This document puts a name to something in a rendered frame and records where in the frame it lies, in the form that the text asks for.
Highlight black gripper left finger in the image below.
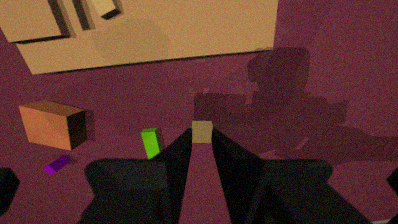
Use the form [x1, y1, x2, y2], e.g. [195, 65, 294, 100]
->
[84, 128, 192, 224]

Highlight orange block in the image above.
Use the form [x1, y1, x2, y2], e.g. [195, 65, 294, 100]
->
[18, 100, 87, 150]

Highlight green rectangular block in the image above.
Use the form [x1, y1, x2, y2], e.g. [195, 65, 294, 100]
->
[141, 128, 162, 159]

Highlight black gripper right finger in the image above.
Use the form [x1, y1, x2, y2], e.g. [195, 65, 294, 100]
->
[211, 128, 334, 224]

